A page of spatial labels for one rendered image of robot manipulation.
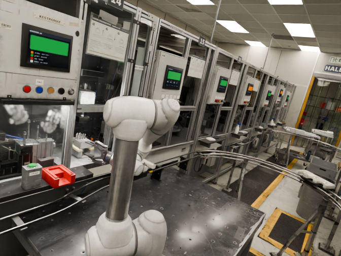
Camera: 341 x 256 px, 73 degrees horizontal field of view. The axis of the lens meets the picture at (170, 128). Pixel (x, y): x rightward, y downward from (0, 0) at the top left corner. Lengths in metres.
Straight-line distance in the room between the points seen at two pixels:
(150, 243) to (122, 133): 0.56
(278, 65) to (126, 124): 8.88
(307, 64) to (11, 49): 8.91
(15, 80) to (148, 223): 0.95
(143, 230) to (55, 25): 1.12
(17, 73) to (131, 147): 0.70
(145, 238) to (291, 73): 8.74
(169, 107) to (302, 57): 8.69
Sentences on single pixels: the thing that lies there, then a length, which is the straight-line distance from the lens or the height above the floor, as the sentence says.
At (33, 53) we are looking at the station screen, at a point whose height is 1.60.
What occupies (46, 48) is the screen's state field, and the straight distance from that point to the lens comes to 1.39.
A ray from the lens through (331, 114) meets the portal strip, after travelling 9.31.
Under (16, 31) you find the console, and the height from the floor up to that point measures 1.68.
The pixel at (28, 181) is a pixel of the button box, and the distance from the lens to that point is 1.43.
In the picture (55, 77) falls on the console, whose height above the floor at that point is 1.49.
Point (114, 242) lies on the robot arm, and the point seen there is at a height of 0.89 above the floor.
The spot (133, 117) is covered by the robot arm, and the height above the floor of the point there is 1.45.
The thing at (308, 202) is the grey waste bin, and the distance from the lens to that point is 4.00.
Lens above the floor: 1.64
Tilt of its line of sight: 13 degrees down
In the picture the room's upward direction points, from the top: 12 degrees clockwise
